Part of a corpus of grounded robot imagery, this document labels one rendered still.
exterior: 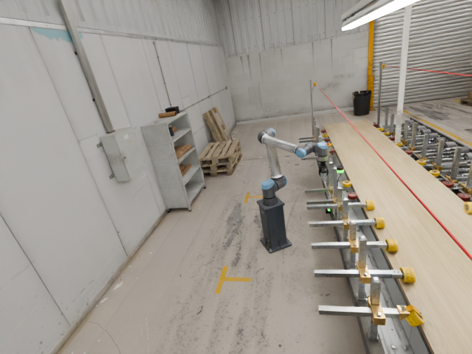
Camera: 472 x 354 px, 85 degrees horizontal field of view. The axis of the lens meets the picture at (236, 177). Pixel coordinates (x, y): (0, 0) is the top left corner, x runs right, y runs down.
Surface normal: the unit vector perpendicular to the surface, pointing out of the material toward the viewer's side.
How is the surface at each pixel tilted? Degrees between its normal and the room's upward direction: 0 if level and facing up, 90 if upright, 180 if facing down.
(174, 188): 90
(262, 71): 90
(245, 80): 90
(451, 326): 0
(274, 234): 90
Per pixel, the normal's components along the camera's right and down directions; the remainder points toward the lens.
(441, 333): -0.17, -0.90
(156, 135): -0.19, 0.42
